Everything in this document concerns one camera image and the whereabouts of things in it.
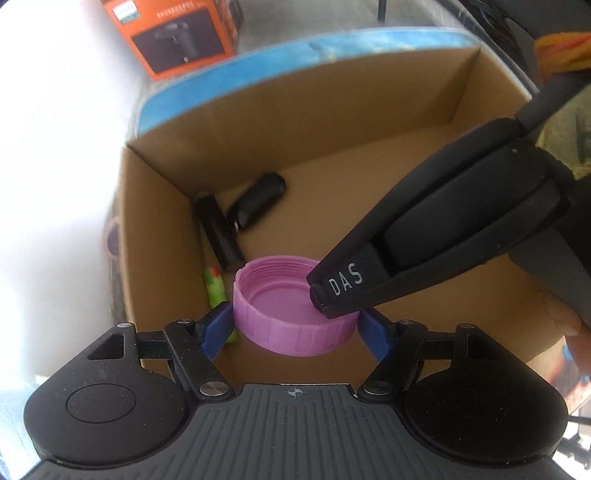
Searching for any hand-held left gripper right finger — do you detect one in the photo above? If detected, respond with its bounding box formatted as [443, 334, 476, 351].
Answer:
[359, 309, 506, 401]

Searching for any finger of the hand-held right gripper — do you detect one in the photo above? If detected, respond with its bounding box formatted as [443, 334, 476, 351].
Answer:
[332, 249, 509, 319]
[307, 117, 525, 319]

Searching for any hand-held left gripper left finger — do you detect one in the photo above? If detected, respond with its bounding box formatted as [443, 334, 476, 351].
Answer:
[85, 302, 234, 401]

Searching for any green lip balm stick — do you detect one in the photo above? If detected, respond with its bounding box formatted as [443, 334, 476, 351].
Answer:
[203, 267, 238, 344]

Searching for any purple plastic lid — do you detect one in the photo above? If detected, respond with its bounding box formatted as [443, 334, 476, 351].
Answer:
[232, 255, 360, 357]

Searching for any black cylindrical tube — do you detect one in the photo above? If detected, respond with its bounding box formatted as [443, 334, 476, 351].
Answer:
[194, 193, 246, 271]

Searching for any black key fob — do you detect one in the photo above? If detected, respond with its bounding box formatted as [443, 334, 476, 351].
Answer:
[228, 173, 287, 232]

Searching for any cardboard box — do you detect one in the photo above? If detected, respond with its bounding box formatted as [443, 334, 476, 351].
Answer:
[113, 45, 580, 386]

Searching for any yellow green cloth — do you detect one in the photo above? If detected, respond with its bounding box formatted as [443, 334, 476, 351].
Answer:
[538, 83, 591, 181]

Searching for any orange and black product box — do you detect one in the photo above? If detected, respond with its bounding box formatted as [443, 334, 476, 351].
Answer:
[100, 0, 245, 83]

